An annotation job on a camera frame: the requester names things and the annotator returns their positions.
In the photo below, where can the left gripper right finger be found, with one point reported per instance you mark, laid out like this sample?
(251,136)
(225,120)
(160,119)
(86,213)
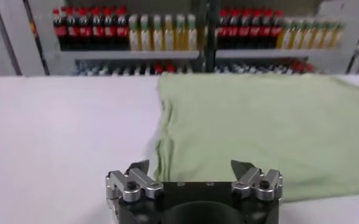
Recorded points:
(249,179)

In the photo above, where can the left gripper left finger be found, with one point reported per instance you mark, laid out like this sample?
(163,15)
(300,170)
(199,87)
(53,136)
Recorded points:
(136,179)

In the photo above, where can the light green t-shirt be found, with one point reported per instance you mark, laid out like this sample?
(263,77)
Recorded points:
(258,131)

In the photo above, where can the red cap cola bottle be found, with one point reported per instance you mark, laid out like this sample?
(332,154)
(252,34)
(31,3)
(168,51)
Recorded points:
(58,30)
(309,67)
(298,67)
(234,30)
(223,30)
(267,30)
(122,30)
(109,30)
(158,68)
(170,68)
(97,30)
(276,30)
(245,30)
(256,30)
(70,30)
(84,30)

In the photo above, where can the yellow juice bottle green label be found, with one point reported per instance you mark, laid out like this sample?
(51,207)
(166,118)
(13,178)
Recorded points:
(191,35)
(145,35)
(326,36)
(134,35)
(295,36)
(180,35)
(337,36)
(306,36)
(285,36)
(157,35)
(168,35)
(316,36)

